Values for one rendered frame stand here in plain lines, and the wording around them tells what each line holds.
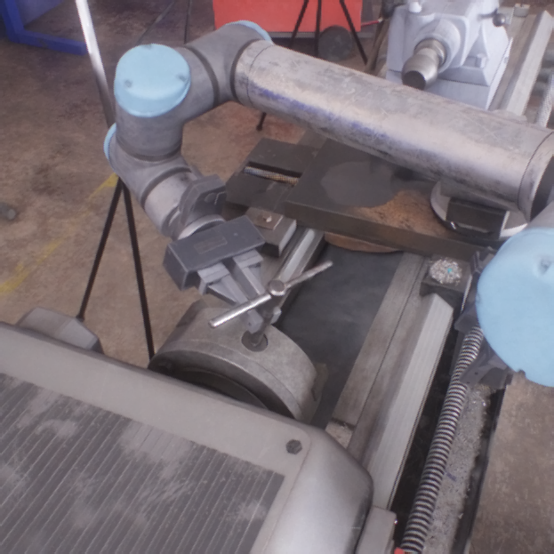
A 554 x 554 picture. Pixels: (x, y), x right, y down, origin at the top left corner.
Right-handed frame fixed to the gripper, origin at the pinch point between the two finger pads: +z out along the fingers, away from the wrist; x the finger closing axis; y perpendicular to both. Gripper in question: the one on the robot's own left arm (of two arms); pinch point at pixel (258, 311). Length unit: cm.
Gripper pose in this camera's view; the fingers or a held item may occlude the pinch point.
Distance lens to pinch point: 89.6
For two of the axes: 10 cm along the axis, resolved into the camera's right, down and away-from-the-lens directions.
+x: -7.6, 3.5, -5.4
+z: 5.8, 7.5, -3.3
